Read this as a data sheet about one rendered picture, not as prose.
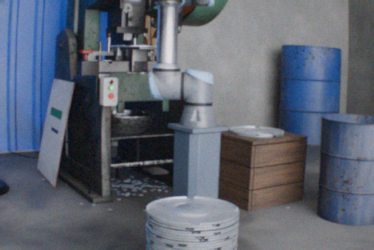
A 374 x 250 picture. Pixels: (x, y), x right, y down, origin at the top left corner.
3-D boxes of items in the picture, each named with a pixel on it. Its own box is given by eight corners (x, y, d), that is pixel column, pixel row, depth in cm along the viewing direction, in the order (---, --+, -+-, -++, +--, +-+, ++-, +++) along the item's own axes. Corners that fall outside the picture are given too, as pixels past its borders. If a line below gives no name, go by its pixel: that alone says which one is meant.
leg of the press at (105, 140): (113, 202, 252) (115, 22, 241) (93, 204, 246) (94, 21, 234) (59, 166, 329) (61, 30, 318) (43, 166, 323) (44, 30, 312)
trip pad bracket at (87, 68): (99, 98, 248) (100, 59, 245) (81, 99, 242) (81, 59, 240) (95, 97, 253) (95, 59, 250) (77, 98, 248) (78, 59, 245)
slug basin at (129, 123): (165, 133, 281) (165, 115, 279) (109, 137, 263) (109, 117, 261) (137, 125, 309) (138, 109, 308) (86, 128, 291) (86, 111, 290)
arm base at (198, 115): (223, 126, 212) (224, 102, 211) (194, 128, 203) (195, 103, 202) (201, 121, 224) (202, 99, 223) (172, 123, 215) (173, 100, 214)
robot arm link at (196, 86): (212, 103, 206) (214, 69, 205) (179, 102, 207) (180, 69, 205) (213, 101, 218) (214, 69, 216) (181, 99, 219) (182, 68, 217)
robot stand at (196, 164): (224, 228, 218) (229, 126, 212) (190, 236, 207) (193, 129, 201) (198, 217, 232) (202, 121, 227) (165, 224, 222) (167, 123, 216)
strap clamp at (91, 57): (114, 60, 274) (115, 42, 273) (85, 61, 265) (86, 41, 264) (109, 60, 279) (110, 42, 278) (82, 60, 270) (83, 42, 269)
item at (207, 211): (232, 198, 172) (232, 196, 172) (244, 225, 143) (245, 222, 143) (147, 197, 170) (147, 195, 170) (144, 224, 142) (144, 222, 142)
